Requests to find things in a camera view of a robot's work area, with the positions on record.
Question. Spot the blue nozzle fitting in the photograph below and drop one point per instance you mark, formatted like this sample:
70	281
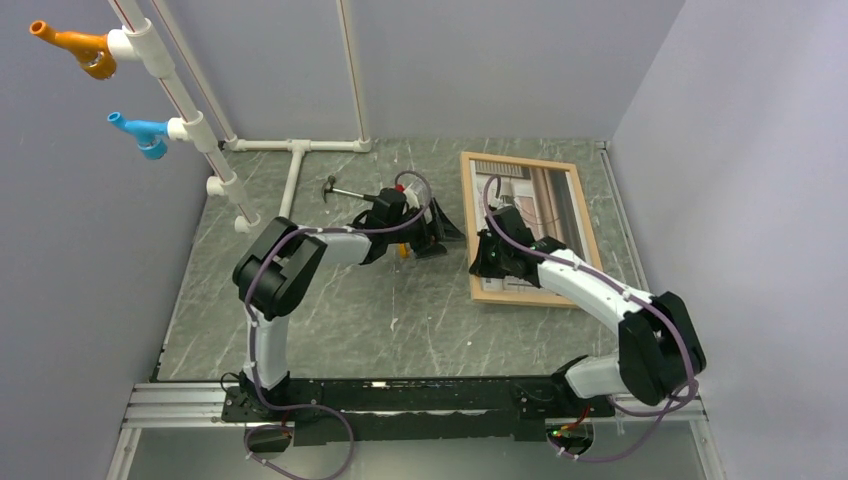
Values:
149	136

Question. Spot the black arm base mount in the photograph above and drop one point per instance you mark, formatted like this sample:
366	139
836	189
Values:
522	408

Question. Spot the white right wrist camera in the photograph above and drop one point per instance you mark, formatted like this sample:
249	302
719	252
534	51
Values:
505	194

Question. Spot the wooden picture frame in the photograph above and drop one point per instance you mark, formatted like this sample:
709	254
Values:
548	195

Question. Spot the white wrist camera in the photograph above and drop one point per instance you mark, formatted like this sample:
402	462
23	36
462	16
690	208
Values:
412	196
505	194

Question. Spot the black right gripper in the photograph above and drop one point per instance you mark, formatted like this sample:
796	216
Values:
481	266

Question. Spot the orange nozzle fitting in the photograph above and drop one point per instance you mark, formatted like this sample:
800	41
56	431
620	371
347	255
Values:
90	51

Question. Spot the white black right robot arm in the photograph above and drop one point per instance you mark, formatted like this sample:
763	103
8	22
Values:
659	354

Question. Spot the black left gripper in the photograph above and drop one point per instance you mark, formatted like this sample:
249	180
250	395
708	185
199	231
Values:
440	230

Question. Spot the aluminium rail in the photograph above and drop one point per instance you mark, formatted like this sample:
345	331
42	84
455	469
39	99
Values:
200	405

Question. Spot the white PVC pipe stand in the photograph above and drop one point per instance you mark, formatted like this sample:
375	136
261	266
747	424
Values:
138	40

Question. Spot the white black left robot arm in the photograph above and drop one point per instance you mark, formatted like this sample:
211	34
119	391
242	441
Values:
275	274

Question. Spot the black handled claw hammer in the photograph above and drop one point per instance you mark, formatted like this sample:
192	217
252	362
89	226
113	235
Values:
329	187

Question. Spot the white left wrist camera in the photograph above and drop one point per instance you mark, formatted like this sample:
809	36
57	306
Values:
412	196

